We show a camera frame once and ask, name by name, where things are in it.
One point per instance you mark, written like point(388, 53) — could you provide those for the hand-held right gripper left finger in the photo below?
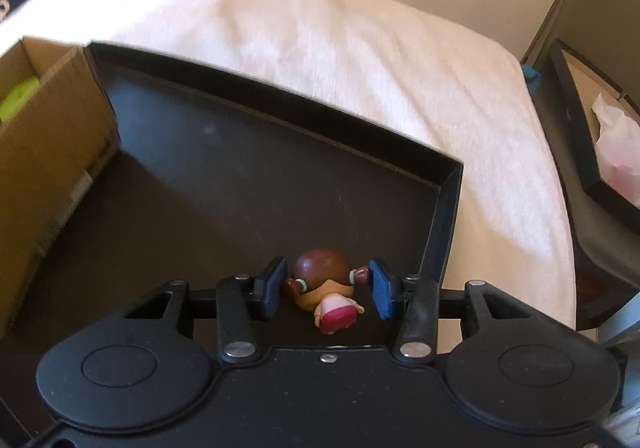
point(272, 285)

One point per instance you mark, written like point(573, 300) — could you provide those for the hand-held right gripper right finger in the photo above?
point(382, 288)

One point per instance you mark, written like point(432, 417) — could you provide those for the brown-haired doll figurine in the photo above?
point(315, 273)

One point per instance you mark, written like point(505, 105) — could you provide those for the black tray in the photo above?
point(225, 178)

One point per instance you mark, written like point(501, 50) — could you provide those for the cardboard box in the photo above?
point(50, 153)

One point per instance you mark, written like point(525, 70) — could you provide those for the black storage box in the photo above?
point(575, 128)

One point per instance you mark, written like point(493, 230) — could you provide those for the pink-white plastic bag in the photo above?
point(617, 148)

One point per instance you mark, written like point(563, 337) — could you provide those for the yellow-green object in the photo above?
point(17, 100)

